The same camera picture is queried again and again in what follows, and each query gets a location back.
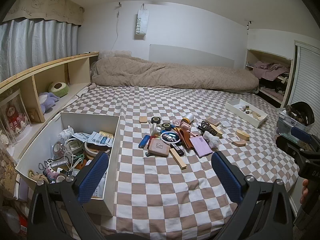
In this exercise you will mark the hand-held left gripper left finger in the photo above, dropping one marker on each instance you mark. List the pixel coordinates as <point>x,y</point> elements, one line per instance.
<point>92,177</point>

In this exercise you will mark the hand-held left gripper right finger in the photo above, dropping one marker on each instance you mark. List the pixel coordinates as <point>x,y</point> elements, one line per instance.
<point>227,177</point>

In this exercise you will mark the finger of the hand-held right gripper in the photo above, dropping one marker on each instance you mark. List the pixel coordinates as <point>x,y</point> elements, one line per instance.
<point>287,143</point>
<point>301,133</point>

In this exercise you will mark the light wooden stick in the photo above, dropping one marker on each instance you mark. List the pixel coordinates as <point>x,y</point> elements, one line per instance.
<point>178,158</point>

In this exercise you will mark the black lighter barcode label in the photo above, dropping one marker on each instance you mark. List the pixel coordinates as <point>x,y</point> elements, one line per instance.
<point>177,149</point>

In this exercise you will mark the white cardboard box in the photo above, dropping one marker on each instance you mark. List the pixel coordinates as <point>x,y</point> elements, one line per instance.
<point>75,120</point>

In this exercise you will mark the pink square wooden block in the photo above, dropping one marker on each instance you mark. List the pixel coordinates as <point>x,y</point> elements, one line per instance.
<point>158,148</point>

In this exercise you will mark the clear plastic container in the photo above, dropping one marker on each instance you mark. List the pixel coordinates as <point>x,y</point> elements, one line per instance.
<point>283,120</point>

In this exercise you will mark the person's right hand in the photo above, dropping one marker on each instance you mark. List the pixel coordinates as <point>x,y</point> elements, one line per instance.
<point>305,192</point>

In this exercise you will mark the dark rounded object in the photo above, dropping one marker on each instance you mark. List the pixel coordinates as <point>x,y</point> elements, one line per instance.
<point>300,112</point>

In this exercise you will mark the beige round hoop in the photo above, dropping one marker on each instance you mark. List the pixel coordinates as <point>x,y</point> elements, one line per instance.
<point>92,153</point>

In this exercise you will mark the flat pinkish wooden piece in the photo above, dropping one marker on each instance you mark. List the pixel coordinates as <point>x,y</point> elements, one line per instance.
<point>238,143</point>

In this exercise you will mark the white blue medicine packet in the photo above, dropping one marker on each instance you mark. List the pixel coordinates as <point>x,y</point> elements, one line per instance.
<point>80,137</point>
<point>100,138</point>

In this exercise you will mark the purple notebook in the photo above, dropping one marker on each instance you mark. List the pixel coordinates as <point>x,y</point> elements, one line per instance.
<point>201,147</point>

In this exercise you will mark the light wooden piece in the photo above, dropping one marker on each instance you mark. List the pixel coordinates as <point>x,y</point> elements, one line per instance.
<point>256,115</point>

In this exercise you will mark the brown tape roll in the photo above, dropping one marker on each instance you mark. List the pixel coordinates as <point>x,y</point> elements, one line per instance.
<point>58,149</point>

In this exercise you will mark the rounded wooden block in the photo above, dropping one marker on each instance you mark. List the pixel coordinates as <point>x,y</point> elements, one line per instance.
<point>243,135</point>

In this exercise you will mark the yellow small box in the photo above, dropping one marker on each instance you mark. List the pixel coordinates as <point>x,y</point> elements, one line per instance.
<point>106,133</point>

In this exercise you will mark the wooden brush block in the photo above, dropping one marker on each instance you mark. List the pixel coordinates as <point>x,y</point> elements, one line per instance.
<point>217,130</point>

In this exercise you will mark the crumpled white plastic wrap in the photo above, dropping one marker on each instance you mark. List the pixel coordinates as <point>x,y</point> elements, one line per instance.
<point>66,132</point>

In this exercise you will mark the clear square case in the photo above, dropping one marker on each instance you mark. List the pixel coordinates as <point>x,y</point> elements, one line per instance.
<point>225,123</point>

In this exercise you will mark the white slatted closet door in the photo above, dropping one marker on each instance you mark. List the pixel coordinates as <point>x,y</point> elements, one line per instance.
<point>306,80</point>

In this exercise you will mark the dark clothes pile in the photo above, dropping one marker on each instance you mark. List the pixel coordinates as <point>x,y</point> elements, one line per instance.
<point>272,86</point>

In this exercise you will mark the brown square pad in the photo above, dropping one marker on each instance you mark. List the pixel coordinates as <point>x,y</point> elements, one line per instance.
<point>213,122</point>

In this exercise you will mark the blue lighter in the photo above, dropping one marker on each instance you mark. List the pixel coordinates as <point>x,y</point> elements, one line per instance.
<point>144,141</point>

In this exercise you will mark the white shallow tray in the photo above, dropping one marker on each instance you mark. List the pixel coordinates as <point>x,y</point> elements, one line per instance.
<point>235,105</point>

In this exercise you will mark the checkered bed sheet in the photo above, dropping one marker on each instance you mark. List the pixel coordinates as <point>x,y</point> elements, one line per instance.
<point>162,192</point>

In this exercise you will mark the pink plastic case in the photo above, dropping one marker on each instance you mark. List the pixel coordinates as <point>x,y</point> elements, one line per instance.
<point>185,125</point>

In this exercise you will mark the black lighter red white print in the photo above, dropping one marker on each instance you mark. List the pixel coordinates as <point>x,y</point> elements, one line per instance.
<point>170,138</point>

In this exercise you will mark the pink clothes pile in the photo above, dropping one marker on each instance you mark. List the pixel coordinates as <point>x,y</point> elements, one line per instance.
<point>270,70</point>

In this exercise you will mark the white bottle orange cap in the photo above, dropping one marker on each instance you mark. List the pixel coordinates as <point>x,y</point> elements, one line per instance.
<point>188,117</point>

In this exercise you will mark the light wooden square coaster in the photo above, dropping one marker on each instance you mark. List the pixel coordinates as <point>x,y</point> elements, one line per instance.
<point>143,119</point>

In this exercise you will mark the white round plastic holder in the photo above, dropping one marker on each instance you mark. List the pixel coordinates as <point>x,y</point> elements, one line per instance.
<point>154,129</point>

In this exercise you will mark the black tape roll gold label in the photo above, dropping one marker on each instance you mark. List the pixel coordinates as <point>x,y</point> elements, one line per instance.
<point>165,126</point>
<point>156,120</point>

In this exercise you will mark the red plastic bag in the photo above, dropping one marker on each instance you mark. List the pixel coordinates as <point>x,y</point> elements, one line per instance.
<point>23,227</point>

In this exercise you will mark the small brown paper box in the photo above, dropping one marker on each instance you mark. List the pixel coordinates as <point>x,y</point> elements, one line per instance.
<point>32,115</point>

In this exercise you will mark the purple plush toy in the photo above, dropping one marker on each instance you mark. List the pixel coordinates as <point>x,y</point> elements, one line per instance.
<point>48,101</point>

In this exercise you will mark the avocado plush toy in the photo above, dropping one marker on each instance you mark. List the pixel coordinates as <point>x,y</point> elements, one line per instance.
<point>58,88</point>

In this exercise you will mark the doll in clear display box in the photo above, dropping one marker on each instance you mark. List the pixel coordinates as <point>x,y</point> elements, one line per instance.
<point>13,120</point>

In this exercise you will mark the wooden bedside shelf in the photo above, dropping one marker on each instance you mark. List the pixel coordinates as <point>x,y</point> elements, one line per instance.
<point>50,66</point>

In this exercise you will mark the beige blanket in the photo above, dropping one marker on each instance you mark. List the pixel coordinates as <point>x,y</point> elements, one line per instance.
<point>162,75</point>

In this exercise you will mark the white fluffy pillow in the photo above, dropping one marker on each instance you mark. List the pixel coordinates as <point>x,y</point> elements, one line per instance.
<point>115,53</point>

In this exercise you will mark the grey curtain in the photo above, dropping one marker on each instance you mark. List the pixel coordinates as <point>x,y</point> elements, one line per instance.
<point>32,45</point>

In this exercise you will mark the hanging white paper bag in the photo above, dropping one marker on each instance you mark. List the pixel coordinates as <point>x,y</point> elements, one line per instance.
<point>141,23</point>

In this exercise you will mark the beige doodle curtain valance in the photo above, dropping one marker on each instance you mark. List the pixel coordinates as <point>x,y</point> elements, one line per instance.
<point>37,5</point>

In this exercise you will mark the wall hook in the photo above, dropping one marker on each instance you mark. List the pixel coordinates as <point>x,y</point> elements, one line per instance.
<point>248,23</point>

